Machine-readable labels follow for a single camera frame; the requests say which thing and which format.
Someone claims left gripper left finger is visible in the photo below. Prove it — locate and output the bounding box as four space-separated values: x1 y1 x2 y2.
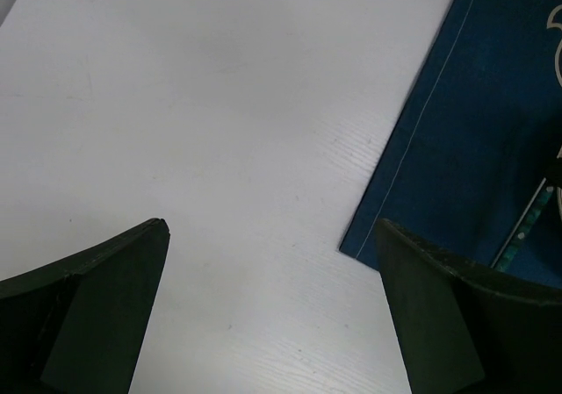
1 218 169 393

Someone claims blue whale cloth napkin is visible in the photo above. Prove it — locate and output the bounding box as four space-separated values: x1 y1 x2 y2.
339 0 561 268

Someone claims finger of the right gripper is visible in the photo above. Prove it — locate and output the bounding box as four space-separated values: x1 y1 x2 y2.
542 117 561 188

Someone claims green-handled metal fork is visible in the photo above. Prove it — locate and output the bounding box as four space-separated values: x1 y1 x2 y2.
490 178 555 272

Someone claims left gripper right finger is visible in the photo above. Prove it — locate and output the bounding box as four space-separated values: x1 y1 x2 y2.
375 219 561 393

